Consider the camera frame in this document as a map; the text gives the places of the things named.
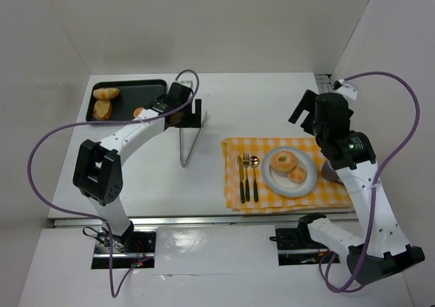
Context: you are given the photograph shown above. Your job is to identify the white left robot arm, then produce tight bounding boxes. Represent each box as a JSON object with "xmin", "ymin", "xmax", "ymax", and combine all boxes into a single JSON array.
[{"xmin": 73, "ymin": 81, "xmax": 201, "ymax": 251}]

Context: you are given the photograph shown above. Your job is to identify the yellow checkered cloth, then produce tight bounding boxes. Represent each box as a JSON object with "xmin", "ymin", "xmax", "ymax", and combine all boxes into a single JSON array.
[{"xmin": 222, "ymin": 137, "xmax": 353, "ymax": 214}]

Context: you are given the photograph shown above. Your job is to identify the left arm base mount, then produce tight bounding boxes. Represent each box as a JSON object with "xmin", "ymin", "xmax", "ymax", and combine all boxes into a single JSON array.
[{"xmin": 82, "ymin": 227, "xmax": 156, "ymax": 270}]

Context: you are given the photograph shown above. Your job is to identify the metal tongs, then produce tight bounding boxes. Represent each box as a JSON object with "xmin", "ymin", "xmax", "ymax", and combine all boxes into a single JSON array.
[{"xmin": 179, "ymin": 111, "xmax": 209, "ymax": 168}]

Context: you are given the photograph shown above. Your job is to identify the green handled gold spoon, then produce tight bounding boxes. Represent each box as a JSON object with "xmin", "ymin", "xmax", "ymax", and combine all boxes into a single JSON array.
[{"xmin": 249, "ymin": 156, "xmax": 260, "ymax": 202}]

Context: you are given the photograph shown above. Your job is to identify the bagel with hole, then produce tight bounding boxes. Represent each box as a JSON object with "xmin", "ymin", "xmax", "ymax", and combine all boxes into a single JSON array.
[{"xmin": 270, "ymin": 150, "xmax": 297, "ymax": 173}]

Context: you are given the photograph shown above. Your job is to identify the green handled fork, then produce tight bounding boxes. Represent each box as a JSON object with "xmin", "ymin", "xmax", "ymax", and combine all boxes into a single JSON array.
[{"xmin": 243, "ymin": 153, "xmax": 250, "ymax": 202}]

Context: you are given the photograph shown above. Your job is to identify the white plate blue rim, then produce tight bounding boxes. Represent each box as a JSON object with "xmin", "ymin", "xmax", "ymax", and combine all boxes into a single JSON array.
[{"xmin": 261, "ymin": 146, "xmax": 317, "ymax": 198}]

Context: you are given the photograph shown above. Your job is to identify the round bread roll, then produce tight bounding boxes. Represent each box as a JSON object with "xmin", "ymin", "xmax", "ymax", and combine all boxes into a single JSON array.
[{"xmin": 288, "ymin": 165, "xmax": 307, "ymax": 183}]

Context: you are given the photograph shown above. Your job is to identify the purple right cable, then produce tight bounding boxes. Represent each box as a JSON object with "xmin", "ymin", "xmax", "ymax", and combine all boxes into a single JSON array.
[{"xmin": 318, "ymin": 71, "xmax": 421, "ymax": 293}]

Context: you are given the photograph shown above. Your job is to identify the green handled knife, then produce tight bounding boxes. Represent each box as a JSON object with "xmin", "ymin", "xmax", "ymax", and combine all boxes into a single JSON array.
[{"xmin": 237, "ymin": 156, "xmax": 245, "ymax": 204}]

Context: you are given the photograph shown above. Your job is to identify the baguette slice bread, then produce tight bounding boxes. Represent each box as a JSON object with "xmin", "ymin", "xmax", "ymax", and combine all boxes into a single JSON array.
[
  {"xmin": 92, "ymin": 100, "xmax": 112, "ymax": 121},
  {"xmin": 92, "ymin": 88, "xmax": 120, "ymax": 101}
]

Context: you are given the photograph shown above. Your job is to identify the metal rail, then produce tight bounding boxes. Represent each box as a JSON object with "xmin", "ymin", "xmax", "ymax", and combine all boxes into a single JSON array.
[{"xmin": 54, "ymin": 214, "xmax": 302, "ymax": 228}]

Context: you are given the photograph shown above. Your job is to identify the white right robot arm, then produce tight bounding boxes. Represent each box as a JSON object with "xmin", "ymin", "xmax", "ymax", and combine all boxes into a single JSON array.
[{"xmin": 288, "ymin": 90, "xmax": 425, "ymax": 286}]

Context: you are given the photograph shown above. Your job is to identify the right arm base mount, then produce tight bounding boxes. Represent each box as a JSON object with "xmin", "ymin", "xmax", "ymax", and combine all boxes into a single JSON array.
[{"xmin": 269, "ymin": 213, "xmax": 332, "ymax": 266}]

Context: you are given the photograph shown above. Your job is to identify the grey cup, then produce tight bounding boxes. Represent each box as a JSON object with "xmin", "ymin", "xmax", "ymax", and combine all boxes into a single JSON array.
[{"xmin": 321, "ymin": 160, "xmax": 343, "ymax": 185}]

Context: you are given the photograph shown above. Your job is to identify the small bread roll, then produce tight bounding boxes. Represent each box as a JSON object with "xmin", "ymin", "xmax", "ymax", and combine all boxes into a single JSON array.
[{"xmin": 133, "ymin": 107, "xmax": 145, "ymax": 118}]

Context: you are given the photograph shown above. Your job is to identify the black tray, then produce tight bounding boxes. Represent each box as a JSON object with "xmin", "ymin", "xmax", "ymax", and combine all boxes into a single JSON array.
[{"xmin": 86, "ymin": 79, "xmax": 167, "ymax": 122}]

